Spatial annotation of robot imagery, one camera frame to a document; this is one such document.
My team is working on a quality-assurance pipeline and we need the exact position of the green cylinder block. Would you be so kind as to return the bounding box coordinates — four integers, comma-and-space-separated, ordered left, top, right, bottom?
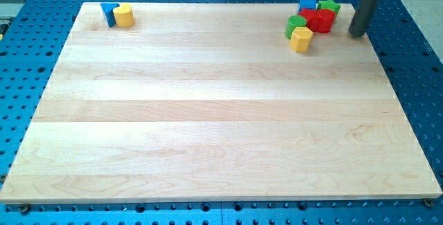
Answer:
284, 15, 307, 39

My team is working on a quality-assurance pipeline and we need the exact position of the light wooden board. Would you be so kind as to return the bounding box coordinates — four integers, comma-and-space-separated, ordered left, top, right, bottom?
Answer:
1, 2, 442, 204

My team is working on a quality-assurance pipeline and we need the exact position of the red block behind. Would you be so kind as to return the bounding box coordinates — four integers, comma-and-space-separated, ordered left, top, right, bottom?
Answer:
298, 8, 319, 32

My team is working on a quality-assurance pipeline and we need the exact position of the blue cube block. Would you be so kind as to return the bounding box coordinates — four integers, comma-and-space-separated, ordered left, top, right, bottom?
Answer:
298, 0, 317, 12

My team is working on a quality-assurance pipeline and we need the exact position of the blue perforated metal table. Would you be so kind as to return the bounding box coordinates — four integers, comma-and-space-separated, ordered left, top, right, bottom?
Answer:
1, 0, 442, 225

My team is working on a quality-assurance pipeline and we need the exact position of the green star block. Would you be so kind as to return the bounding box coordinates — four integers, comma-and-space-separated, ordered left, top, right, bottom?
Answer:
317, 0, 341, 17

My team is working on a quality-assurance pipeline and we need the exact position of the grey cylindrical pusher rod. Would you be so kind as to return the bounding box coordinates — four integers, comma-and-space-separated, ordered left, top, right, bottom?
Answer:
348, 0, 380, 38

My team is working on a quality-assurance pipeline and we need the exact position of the yellow cylinder block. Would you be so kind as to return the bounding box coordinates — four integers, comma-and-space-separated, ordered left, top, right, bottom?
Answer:
113, 3, 135, 28

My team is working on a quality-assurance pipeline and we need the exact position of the yellow hexagon block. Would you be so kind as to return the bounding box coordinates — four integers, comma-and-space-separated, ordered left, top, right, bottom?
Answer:
289, 27, 314, 53

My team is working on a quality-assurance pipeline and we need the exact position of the blue triangle block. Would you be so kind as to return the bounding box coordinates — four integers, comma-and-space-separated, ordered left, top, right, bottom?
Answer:
100, 3, 120, 28

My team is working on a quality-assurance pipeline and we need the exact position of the red cylinder block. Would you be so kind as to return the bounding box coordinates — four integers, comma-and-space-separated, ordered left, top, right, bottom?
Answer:
317, 8, 336, 33

